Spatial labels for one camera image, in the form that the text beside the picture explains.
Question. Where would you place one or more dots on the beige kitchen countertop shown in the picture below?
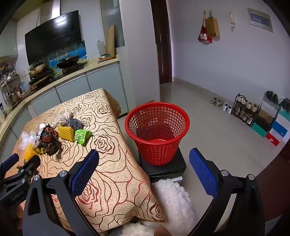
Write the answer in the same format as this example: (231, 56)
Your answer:
(97, 65)

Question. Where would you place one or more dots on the wooden cutting board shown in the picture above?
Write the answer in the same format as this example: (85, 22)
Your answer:
(110, 40)

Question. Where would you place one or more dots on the grey electrical panel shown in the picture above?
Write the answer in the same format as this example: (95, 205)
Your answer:
(260, 20)

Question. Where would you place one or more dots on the black gas stove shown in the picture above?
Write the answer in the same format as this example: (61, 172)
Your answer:
(45, 77)

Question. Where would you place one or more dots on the orange plastic tool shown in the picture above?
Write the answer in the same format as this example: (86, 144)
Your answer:
(105, 57)

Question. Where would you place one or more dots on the beige frying pan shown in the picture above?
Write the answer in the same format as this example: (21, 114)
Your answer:
(38, 67)

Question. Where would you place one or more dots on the dark brown door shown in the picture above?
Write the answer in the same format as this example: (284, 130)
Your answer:
(162, 45)

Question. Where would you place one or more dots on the white plastic wrapper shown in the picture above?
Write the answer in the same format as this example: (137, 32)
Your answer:
(44, 128)

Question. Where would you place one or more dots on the yellow wavy foam pad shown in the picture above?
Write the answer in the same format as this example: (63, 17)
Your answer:
(65, 133)

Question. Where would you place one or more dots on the black wok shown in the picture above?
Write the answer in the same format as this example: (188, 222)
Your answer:
(68, 62)

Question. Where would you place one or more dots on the clear plastic bag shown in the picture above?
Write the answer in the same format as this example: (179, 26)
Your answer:
(28, 138)

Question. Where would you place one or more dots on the floral tablecloth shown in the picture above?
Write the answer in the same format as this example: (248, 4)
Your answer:
(113, 158)

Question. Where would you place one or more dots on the white wall intercom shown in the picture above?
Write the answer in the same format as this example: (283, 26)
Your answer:
(232, 19)

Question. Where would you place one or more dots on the brown paper bag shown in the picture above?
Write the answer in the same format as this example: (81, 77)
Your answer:
(212, 27)

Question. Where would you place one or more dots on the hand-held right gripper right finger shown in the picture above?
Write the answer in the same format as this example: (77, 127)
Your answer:
(202, 174)

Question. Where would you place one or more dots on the white shoe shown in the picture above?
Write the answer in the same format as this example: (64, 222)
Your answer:
(224, 106)
(229, 109)

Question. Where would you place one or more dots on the black stool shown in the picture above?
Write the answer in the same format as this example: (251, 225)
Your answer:
(167, 169)

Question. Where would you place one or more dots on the grey kitchen cabinets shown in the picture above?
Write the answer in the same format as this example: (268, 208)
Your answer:
(102, 79)

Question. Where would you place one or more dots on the black shoe rack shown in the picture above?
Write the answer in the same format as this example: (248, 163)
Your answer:
(245, 111)

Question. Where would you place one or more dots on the white fluffy cloth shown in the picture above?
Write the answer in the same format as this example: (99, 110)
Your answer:
(174, 199)

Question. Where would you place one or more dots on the red plastic basket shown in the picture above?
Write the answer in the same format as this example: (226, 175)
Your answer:
(158, 154)

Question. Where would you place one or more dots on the beige shoe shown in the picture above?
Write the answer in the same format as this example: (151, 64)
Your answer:
(213, 100)
(219, 102)

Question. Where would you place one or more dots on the black range hood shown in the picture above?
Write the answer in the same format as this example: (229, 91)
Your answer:
(52, 36)

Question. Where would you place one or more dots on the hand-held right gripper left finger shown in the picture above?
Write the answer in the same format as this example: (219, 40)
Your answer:
(85, 170)

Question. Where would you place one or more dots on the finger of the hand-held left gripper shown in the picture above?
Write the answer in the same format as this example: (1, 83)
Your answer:
(10, 160)
(30, 165)

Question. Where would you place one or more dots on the green yellow wrapper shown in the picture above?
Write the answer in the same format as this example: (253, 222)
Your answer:
(82, 136)

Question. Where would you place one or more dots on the steel wool scourer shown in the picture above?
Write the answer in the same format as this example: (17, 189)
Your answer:
(73, 123)

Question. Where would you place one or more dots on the orange black wrapper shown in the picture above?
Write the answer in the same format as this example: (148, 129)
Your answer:
(49, 140)

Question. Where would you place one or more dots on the dark shoe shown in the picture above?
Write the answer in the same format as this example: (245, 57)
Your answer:
(275, 98)
(269, 95)

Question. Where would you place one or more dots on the white tissue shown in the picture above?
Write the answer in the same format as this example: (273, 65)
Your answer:
(63, 118)

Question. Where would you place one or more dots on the stack of shoe boxes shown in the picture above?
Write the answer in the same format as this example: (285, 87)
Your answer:
(269, 122)

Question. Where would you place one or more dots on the steel spice rack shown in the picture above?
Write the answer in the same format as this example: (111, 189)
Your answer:
(11, 86)

